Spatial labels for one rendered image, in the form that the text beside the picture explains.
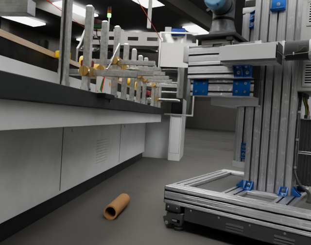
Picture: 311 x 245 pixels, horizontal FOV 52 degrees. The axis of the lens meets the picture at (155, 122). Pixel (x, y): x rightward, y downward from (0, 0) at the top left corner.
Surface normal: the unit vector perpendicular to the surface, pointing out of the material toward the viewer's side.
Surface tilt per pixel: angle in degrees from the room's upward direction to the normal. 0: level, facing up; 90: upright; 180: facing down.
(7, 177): 90
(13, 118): 90
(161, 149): 90
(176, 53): 90
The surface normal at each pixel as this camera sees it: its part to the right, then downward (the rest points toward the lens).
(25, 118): 0.98, 0.07
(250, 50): -0.55, -0.02
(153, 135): -0.16, 0.01
